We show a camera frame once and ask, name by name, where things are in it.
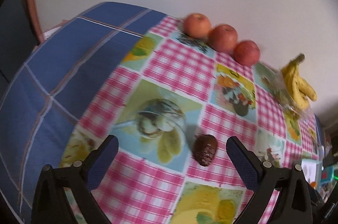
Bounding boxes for red apple nearest bananas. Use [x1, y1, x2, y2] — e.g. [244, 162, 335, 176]
[233, 40, 261, 67]

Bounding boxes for pink checkered fruit tablecloth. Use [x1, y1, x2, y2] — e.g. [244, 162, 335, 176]
[61, 16, 319, 223]

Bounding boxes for upper yellow banana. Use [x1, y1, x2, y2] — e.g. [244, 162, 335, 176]
[290, 53, 317, 101]

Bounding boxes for clear plastic fruit container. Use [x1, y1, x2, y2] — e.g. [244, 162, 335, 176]
[271, 71, 312, 120]

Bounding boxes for blue plaid bedsheet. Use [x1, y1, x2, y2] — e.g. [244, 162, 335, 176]
[1, 2, 164, 223]

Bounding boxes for large dark brown date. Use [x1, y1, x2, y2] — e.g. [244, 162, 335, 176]
[192, 134, 218, 167]

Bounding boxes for white tray with teal rim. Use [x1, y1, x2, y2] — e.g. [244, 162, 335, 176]
[301, 159, 323, 185]

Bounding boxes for far orange-red apple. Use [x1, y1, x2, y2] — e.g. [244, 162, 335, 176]
[183, 13, 211, 38]

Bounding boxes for middle red apple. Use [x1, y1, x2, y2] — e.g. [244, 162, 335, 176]
[208, 24, 238, 53]

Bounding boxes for teal toy box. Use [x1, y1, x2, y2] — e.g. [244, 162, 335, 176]
[319, 166, 334, 188]

